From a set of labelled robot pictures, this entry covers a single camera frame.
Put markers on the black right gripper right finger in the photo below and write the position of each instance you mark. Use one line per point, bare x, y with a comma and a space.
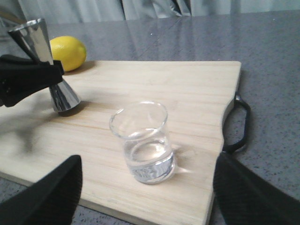
246, 199

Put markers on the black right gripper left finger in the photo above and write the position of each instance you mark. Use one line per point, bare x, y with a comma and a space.
50, 201

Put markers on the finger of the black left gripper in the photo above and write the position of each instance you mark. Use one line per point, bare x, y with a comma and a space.
21, 77

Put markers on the steel double jigger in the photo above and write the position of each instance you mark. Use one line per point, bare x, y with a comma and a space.
33, 39

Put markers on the clear glass beaker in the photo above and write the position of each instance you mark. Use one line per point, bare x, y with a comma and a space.
141, 129

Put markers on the yellow lemon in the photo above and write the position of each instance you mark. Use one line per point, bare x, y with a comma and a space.
70, 51

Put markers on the grey curtain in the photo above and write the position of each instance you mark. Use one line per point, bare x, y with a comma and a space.
84, 11

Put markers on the black cutting board handle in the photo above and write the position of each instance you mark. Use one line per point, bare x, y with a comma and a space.
238, 101

